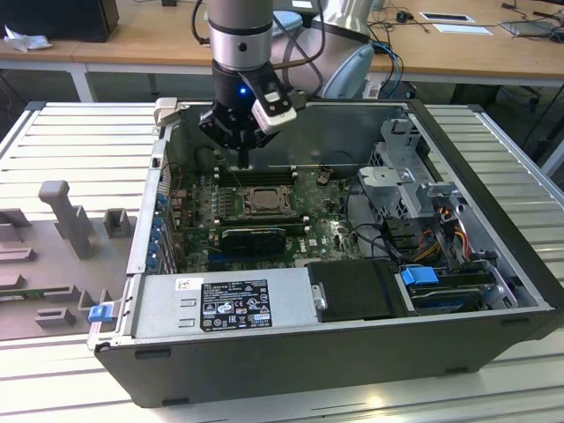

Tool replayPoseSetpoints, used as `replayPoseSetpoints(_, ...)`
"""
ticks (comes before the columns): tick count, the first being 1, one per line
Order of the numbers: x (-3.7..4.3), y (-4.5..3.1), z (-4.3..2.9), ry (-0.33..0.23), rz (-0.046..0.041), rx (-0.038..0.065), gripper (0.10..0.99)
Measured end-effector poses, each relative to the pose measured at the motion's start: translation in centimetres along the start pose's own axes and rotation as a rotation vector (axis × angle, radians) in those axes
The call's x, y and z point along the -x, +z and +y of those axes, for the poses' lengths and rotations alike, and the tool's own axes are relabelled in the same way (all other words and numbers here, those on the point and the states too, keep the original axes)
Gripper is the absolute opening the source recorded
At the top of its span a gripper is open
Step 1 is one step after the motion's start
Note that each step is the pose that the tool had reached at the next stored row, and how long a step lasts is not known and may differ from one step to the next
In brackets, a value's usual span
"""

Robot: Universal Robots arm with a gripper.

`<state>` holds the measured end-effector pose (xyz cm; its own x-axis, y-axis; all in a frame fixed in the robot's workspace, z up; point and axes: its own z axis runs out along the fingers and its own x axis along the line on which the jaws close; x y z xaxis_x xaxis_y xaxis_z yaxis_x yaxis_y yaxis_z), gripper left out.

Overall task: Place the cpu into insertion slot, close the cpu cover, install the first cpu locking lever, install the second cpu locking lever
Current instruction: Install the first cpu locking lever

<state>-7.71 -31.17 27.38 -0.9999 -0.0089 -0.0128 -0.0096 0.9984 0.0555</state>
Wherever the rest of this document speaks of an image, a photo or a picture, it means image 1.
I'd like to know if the black open PC case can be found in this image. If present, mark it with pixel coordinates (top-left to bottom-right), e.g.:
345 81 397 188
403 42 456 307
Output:
85 97 564 409

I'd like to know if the wooden desk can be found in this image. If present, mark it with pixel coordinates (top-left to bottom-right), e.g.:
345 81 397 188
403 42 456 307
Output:
0 0 564 102

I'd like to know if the black plastic shroud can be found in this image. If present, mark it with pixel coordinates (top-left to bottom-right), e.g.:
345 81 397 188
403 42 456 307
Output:
305 259 409 323

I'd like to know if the crumpled white paper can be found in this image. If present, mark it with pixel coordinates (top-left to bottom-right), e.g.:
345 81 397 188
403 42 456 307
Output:
3 24 53 53

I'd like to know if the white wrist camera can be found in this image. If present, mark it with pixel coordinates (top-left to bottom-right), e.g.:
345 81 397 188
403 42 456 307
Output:
250 90 298 135

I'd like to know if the metal socket cover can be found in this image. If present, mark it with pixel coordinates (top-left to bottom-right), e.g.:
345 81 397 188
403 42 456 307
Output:
240 187 295 217

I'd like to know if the coloured wire bundle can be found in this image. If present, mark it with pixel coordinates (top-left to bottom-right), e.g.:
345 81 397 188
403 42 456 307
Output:
418 219 469 262

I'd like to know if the blue case latch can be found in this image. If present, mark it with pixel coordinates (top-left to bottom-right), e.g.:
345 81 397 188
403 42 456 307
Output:
87 305 111 325

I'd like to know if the white paper sheet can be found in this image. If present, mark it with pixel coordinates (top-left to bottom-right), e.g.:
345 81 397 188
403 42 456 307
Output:
433 22 494 37

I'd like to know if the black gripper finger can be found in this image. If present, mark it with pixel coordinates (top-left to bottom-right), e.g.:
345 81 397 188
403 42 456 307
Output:
244 130 278 171
197 109 246 171

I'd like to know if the black box on desk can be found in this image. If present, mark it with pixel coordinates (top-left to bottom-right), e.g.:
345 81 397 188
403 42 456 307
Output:
0 0 120 44

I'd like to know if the blue cable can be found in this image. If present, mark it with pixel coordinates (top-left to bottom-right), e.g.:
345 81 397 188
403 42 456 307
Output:
374 39 404 99

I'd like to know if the grey metal drive cage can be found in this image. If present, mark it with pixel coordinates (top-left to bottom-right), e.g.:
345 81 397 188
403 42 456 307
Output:
356 116 468 221

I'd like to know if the silver CPU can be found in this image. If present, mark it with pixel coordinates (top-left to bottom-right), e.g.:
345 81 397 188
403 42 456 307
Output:
253 189 284 208

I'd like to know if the grey case latch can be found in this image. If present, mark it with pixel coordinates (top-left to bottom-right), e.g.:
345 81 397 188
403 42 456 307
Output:
152 97 182 129

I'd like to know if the black graphics card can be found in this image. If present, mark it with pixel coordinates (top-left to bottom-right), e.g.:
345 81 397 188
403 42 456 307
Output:
219 226 288 256

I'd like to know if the black looped cable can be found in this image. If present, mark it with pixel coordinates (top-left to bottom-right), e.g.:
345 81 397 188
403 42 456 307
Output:
345 174 400 262

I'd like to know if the blue disk carrier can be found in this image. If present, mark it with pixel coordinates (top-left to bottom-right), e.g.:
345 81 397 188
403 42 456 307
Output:
400 265 440 287

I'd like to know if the silver power supply unit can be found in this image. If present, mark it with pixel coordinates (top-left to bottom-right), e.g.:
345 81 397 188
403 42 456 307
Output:
131 271 318 340

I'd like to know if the grey parts rack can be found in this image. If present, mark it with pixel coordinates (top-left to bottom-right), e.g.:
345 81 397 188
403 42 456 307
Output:
0 179 137 343

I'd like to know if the CPU socket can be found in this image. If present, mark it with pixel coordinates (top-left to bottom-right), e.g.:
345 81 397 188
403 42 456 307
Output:
237 185 297 218

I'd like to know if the green motherboard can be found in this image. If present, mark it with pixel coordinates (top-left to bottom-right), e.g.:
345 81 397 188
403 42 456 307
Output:
169 167 384 274

